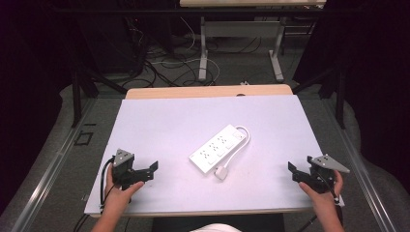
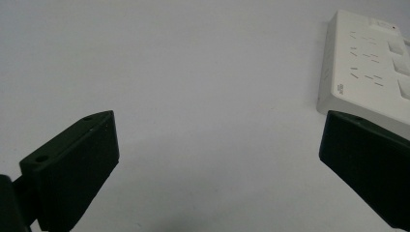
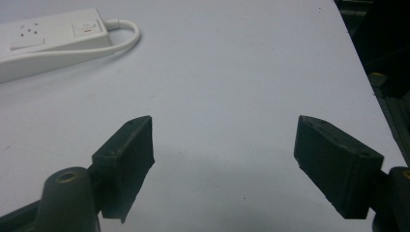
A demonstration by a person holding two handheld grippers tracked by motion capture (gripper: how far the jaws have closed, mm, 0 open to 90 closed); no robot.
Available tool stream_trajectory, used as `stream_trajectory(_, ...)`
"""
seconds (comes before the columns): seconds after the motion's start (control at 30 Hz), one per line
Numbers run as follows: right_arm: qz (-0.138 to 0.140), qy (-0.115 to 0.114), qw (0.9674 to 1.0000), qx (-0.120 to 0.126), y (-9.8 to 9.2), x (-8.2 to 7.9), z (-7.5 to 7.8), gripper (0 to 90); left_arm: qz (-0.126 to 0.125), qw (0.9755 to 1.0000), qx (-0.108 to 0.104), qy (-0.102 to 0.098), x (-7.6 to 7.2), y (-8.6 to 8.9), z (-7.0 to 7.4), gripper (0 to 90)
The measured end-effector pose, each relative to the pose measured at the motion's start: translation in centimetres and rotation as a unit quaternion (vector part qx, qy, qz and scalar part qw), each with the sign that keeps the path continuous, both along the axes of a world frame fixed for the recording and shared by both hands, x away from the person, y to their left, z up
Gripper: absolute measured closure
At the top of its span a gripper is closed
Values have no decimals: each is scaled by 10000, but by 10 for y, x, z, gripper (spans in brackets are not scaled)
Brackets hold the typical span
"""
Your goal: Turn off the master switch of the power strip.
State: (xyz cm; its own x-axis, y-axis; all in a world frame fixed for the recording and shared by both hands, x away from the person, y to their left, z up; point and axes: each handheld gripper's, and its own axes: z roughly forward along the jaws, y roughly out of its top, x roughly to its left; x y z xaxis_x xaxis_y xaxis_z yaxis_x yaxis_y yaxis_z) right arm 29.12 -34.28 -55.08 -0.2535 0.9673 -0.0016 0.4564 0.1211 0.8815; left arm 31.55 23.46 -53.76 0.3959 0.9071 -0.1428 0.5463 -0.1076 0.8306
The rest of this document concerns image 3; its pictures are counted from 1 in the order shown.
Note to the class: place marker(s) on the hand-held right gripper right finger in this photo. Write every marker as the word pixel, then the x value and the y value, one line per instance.
pixel 335 167

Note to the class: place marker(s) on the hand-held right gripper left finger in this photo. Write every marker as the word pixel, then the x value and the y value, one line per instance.
pixel 125 167

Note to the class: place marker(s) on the white power strip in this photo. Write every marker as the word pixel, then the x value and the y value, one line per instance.
pixel 48 42

